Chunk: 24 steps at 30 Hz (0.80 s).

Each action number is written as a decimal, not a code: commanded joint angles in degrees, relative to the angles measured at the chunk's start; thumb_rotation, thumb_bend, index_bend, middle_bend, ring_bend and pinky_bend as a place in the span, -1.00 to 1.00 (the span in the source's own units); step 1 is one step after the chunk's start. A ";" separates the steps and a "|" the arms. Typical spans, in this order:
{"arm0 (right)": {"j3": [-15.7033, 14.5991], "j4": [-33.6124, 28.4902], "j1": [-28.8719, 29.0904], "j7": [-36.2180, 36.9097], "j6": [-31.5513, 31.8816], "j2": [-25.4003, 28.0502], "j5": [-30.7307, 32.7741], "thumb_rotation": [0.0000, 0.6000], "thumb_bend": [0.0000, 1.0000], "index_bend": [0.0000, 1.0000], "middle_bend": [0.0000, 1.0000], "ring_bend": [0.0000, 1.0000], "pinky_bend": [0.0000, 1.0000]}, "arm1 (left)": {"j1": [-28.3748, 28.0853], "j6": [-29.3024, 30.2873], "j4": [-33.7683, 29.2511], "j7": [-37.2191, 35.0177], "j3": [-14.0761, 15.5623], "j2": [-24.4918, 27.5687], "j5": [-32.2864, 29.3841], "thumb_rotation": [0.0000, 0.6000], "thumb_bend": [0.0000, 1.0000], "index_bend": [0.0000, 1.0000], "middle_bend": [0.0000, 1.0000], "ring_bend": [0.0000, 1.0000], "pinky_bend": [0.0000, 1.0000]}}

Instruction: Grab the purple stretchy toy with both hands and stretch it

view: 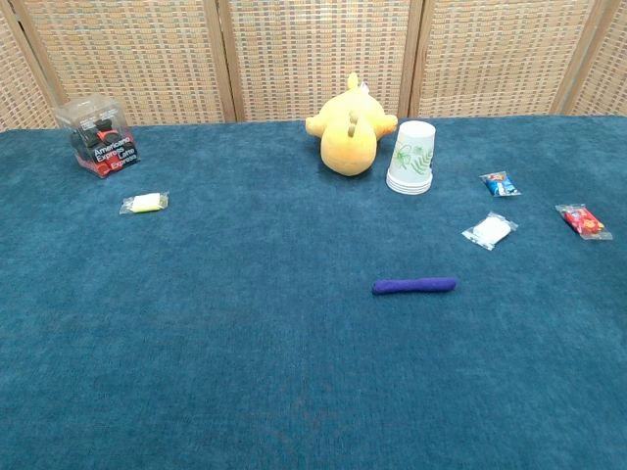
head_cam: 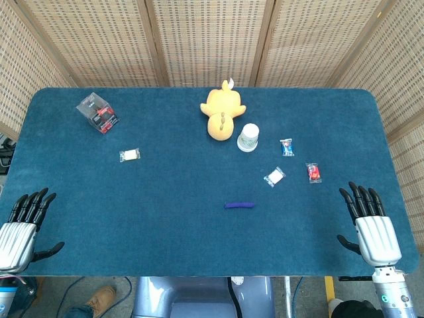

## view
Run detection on purple stretchy band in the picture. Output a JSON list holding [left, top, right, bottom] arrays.
[[370, 276, 458, 297]]

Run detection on yellow candy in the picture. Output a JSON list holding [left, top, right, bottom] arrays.
[[119, 191, 170, 216]]

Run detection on white candy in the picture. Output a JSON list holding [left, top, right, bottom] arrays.
[[460, 211, 519, 252]]

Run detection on yellow plush toy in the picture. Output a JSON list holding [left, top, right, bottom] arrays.
[[305, 71, 399, 177]]

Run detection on teal table cloth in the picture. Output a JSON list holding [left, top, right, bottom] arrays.
[[0, 115, 627, 470]]

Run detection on white paper cup stack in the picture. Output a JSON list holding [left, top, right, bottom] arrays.
[[385, 120, 437, 197]]

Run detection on blue snack packet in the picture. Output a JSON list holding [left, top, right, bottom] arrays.
[[478, 170, 522, 199]]

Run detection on clear coffee capsule box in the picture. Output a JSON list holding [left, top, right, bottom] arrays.
[[53, 95, 142, 180]]

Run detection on woven wooden folding screen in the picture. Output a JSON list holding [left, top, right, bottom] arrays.
[[0, 0, 627, 132]]

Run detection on red snack packet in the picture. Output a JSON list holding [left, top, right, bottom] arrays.
[[555, 203, 614, 242]]

